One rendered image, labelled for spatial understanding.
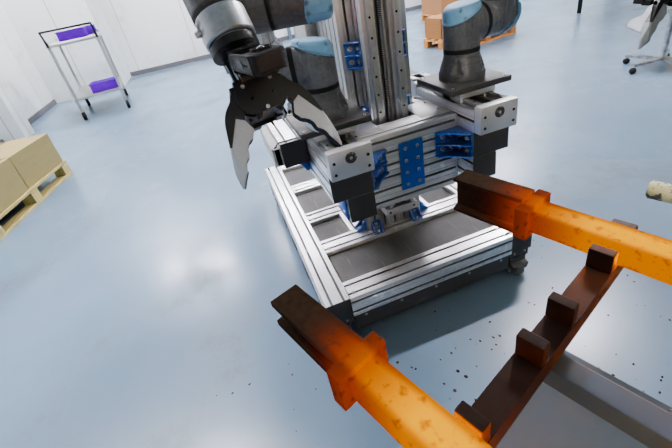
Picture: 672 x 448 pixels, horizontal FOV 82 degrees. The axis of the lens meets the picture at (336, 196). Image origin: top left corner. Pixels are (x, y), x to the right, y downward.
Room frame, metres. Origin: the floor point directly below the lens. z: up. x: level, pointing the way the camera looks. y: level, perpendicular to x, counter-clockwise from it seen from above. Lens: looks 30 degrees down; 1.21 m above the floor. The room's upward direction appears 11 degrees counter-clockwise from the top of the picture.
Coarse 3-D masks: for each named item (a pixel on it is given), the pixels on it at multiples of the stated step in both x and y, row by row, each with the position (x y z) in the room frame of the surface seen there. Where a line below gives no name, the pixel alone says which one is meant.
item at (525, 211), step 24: (480, 192) 0.36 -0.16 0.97; (504, 192) 0.33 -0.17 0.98; (528, 192) 0.32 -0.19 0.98; (480, 216) 0.35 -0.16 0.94; (504, 216) 0.33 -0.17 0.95; (528, 216) 0.30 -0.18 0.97; (552, 216) 0.29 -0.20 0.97; (576, 216) 0.29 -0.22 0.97; (576, 240) 0.27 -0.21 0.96; (600, 240) 0.25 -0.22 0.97; (624, 240) 0.24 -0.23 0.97; (648, 240) 0.24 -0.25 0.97; (624, 264) 0.23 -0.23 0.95; (648, 264) 0.22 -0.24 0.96
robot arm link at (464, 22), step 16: (464, 0) 1.32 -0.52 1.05; (480, 0) 1.28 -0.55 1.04; (448, 16) 1.27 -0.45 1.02; (464, 16) 1.24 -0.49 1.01; (480, 16) 1.26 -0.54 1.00; (448, 32) 1.27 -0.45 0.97; (464, 32) 1.24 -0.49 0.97; (480, 32) 1.26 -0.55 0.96; (448, 48) 1.27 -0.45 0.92; (464, 48) 1.24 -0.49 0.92
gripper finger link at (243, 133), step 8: (240, 120) 0.51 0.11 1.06; (240, 128) 0.50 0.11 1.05; (248, 128) 0.50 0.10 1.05; (240, 136) 0.50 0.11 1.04; (248, 136) 0.50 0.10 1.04; (240, 144) 0.49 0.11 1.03; (248, 144) 0.49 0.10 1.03; (232, 152) 0.48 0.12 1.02; (240, 152) 0.48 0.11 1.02; (248, 152) 0.49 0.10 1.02; (232, 160) 0.48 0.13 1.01; (240, 160) 0.48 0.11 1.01; (248, 160) 0.48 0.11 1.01; (240, 168) 0.47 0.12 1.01; (240, 176) 0.47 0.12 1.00
